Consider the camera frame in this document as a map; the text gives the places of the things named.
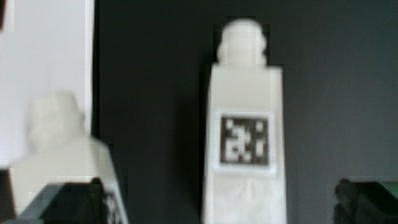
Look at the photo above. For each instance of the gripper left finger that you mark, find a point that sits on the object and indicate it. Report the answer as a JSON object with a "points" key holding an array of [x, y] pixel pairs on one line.
{"points": [[70, 203]]}

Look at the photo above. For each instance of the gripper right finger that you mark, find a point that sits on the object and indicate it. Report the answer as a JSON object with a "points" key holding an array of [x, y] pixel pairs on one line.
{"points": [[367, 202]]}

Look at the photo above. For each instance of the white leg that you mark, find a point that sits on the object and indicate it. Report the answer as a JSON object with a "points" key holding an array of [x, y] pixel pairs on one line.
{"points": [[245, 183], [72, 156]]}

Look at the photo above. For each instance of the white tag base sheet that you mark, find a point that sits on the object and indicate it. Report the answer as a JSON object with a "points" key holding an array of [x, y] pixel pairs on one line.
{"points": [[47, 29]]}

